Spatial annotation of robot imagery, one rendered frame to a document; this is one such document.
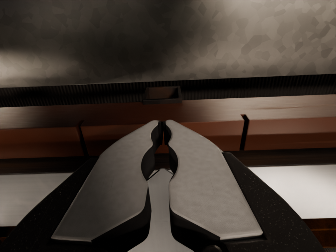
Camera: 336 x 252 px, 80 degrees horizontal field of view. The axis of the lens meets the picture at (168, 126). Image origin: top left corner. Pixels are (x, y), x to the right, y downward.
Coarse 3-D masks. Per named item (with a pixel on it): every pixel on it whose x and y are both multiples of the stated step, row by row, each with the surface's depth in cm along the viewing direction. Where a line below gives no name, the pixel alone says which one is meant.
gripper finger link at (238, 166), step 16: (240, 176) 8; (256, 176) 8; (256, 192) 7; (272, 192) 7; (256, 208) 7; (272, 208) 6; (288, 208) 6; (272, 224) 6; (288, 224) 6; (304, 224) 6; (240, 240) 6; (256, 240) 6; (272, 240) 6; (288, 240) 6; (304, 240) 6
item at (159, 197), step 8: (152, 192) 23; (160, 192) 23; (168, 192) 23; (152, 200) 24; (160, 200) 24; (168, 200) 24; (152, 208) 25; (160, 208) 25; (168, 208) 25; (152, 216) 26; (160, 216) 26; (168, 216) 26
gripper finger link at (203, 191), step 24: (168, 120) 12; (168, 144) 10; (192, 144) 10; (192, 168) 8; (216, 168) 8; (192, 192) 7; (216, 192) 7; (240, 192) 7; (192, 216) 6; (216, 216) 6; (240, 216) 6; (192, 240) 7; (216, 240) 6
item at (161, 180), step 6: (162, 168) 22; (156, 174) 22; (162, 174) 22; (168, 174) 22; (150, 180) 22; (156, 180) 22; (162, 180) 22; (168, 180) 22; (150, 186) 23; (156, 186) 23; (162, 186) 23; (168, 186) 23
